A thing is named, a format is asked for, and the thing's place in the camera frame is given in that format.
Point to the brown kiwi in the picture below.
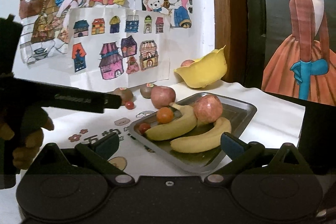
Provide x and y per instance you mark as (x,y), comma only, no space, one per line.
(125,94)
(146,90)

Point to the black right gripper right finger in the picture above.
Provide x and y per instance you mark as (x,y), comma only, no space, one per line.
(242,155)

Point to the far brown kiwi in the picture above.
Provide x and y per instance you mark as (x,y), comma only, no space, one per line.
(146,90)

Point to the apple inside yellow bowl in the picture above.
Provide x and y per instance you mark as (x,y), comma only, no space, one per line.
(187,63)

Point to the orange dress lady poster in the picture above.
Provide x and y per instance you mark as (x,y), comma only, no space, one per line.
(303,66)

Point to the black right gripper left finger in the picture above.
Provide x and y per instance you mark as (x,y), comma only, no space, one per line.
(95,157)

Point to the near brown kiwi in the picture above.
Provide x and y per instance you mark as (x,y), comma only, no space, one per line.
(125,94)

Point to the brown wooden door frame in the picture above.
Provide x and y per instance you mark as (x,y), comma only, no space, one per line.
(231,29)

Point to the red cherry tomato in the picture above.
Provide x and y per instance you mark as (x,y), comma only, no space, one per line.
(129,105)
(143,128)

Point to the small orange tangerine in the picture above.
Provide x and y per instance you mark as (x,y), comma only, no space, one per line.
(164,115)

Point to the red apple beside tray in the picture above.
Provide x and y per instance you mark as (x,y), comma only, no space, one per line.
(162,96)

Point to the gloved left hand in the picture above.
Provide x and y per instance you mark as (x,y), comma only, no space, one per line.
(22,136)

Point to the houses drawing paper sheet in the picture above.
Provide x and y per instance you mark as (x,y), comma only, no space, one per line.
(117,48)

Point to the large yellow banana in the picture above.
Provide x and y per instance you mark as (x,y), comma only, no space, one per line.
(175,128)

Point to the yellow plastic bowl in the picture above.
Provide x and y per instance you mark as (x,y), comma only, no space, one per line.
(204,71)

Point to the large red apple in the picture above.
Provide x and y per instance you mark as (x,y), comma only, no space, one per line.
(207,109)

